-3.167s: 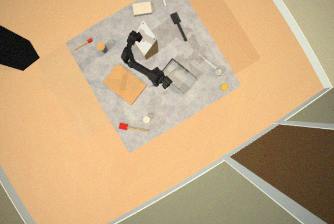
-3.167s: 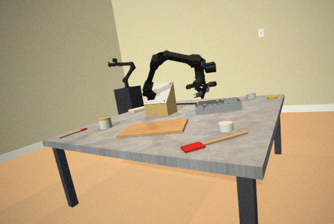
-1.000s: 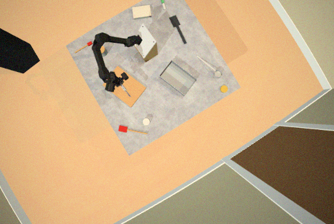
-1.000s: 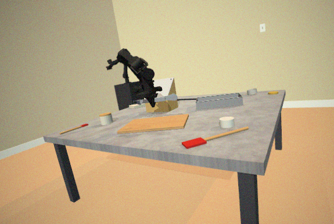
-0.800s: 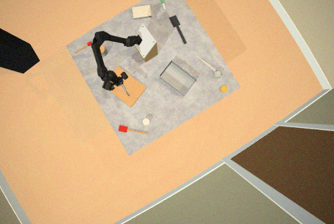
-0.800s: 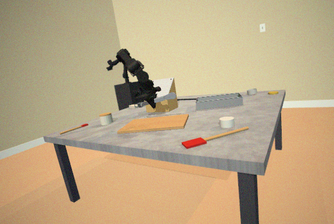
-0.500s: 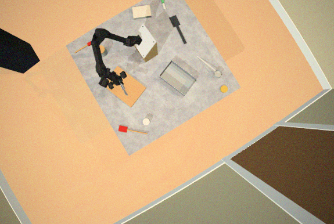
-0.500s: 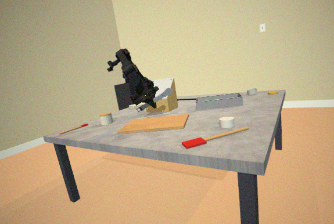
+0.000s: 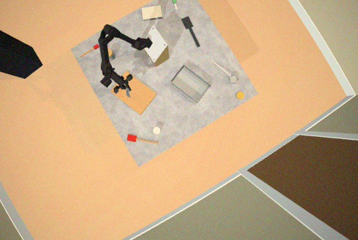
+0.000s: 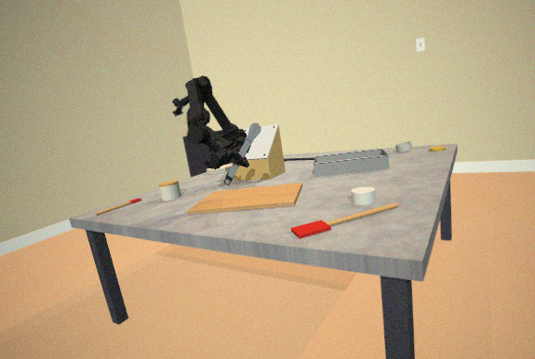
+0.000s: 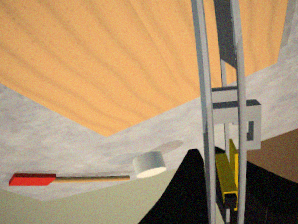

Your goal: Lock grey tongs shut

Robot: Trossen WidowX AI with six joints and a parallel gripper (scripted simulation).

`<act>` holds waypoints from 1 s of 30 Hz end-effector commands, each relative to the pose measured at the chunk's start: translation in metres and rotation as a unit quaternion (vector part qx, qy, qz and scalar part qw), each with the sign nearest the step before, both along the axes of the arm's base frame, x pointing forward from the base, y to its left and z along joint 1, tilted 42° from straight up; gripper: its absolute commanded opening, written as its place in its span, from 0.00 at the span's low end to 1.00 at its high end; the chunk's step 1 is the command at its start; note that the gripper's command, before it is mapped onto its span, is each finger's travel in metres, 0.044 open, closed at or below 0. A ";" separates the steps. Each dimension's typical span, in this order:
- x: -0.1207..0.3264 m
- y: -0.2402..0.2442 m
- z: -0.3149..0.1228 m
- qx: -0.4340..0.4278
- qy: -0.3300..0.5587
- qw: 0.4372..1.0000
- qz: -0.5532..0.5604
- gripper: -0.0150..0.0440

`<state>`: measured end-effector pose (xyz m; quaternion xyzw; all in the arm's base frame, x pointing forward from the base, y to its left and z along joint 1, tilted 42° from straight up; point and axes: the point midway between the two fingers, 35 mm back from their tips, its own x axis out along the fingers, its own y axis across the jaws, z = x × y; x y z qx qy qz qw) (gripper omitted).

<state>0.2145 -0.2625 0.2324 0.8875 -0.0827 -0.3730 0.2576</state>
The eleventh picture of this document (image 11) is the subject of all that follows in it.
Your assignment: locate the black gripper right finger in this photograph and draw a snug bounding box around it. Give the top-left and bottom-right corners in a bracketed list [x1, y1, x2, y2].
[216, 160, 298, 224]

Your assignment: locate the wooden board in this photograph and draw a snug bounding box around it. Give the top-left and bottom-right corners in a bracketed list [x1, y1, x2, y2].
[0, 0, 287, 137]

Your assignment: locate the red spatula with wooden handle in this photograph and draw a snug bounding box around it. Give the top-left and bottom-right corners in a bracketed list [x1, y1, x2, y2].
[9, 173, 129, 186]

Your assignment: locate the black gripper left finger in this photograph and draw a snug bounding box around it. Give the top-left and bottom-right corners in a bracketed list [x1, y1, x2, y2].
[137, 149, 209, 224]

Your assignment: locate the cream short cylinder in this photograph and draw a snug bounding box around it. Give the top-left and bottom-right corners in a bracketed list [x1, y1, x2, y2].
[133, 151, 166, 177]

